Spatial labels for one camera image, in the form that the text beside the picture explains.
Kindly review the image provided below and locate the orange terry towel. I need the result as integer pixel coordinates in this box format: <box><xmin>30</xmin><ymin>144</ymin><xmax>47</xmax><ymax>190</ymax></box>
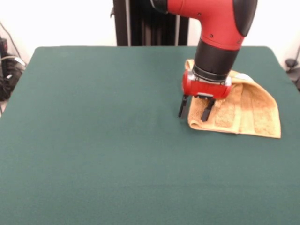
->
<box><xmin>185</xmin><ymin>59</ymin><xmax>282</xmax><ymax>139</ymax></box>

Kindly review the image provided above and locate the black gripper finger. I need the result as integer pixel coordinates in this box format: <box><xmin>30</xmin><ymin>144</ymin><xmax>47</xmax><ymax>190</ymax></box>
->
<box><xmin>177</xmin><ymin>95</ymin><xmax>188</xmax><ymax>119</ymax></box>
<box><xmin>201</xmin><ymin>99</ymin><xmax>216</xmax><ymax>122</ymax></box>

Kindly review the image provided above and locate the dark green table cloth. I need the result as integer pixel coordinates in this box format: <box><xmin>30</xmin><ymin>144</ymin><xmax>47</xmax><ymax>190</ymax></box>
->
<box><xmin>0</xmin><ymin>45</ymin><xmax>300</xmax><ymax>225</ymax></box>

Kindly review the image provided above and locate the black cable bundle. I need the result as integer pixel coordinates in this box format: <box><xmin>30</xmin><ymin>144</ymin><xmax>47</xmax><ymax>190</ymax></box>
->
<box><xmin>0</xmin><ymin>55</ymin><xmax>27</xmax><ymax>102</ymax></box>

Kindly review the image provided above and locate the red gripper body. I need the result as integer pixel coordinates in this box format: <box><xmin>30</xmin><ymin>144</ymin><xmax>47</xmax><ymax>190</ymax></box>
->
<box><xmin>182</xmin><ymin>70</ymin><xmax>233</xmax><ymax>101</ymax></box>

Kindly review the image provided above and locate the small black wall device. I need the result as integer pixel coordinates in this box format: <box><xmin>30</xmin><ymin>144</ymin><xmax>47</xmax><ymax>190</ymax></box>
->
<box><xmin>0</xmin><ymin>37</ymin><xmax>9</xmax><ymax>57</ymax></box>

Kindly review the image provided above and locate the black metal stand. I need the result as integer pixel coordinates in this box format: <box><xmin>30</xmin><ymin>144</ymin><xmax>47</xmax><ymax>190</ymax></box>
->
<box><xmin>109</xmin><ymin>0</ymin><xmax>189</xmax><ymax>47</ymax></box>

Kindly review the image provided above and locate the black clamp with cable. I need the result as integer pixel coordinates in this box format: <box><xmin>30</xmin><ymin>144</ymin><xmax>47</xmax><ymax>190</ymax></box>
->
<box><xmin>285</xmin><ymin>58</ymin><xmax>300</xmax><ymax>91</ymax></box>

